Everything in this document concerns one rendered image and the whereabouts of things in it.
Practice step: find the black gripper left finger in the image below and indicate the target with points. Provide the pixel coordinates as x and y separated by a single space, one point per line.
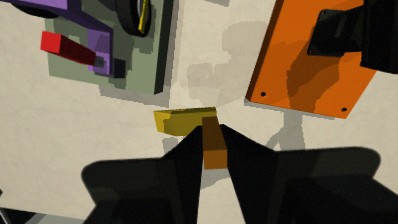
176 176

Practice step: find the purple wheeled trolley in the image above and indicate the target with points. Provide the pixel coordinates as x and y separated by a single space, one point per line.
134 17

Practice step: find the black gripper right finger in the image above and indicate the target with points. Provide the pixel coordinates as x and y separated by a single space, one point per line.
259 174

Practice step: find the grey-green ramp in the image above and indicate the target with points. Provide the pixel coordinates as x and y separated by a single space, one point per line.
138 64

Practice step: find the red-headed pin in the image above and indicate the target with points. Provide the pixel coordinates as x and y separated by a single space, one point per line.
64 47

